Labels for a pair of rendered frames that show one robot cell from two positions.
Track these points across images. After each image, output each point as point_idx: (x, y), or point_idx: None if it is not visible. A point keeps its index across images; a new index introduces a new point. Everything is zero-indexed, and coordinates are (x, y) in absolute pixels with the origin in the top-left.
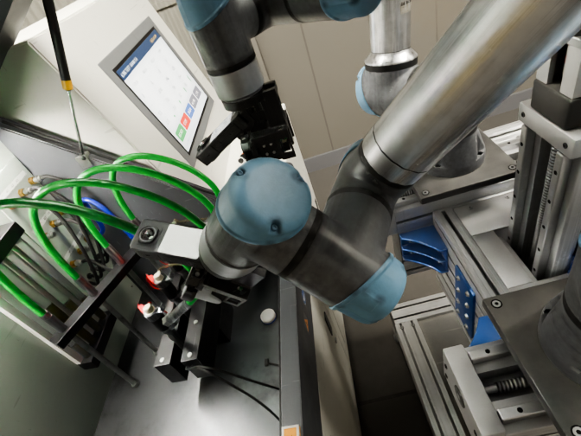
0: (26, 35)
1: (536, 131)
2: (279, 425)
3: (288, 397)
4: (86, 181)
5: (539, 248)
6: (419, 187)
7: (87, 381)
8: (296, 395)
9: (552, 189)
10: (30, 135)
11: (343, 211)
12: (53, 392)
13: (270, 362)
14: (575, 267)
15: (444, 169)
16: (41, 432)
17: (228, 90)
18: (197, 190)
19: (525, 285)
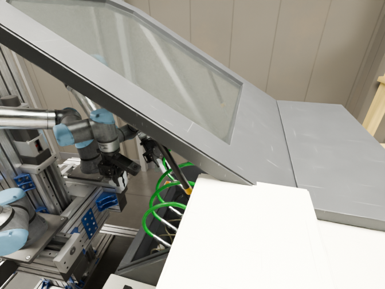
0: (228, 225)
1: (46, 167)
2: (168, 189)
3: (163, 193)
4: (185, 162)
5: (68, 191)
6: (59, 222)
7: None
8: (160, 192)
9: (59, 171)
10: None
11: (124, 126)
12: None
13: (168, 229)
14: (92, 147)
15: (44, 219)
16: None
17: (116, 139)
18: (150, 197)
19: (80, 195)
